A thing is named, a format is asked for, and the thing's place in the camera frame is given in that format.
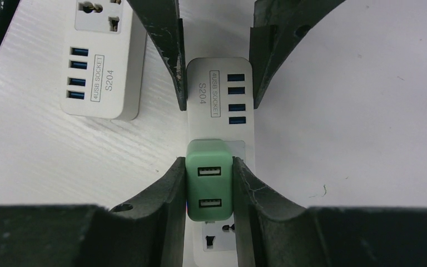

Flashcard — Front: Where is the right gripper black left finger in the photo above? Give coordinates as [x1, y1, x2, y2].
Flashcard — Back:
[0, 157, 186, 266]

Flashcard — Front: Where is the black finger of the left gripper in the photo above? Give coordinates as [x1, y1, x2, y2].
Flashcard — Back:
[249, 0, 344, 109]
[127, 0, 187, 111]

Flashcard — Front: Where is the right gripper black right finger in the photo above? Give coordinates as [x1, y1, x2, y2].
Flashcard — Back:
[233, 157, 427, 266]

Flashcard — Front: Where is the long white power strip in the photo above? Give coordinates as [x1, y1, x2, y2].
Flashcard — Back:
[59, 0, 147, 121]

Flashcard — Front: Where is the small white power strip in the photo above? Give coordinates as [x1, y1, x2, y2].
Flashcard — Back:
[186, 57, 255, 266]

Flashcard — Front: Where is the green plug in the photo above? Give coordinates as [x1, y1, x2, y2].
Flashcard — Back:
[185, 139, 233, 222]

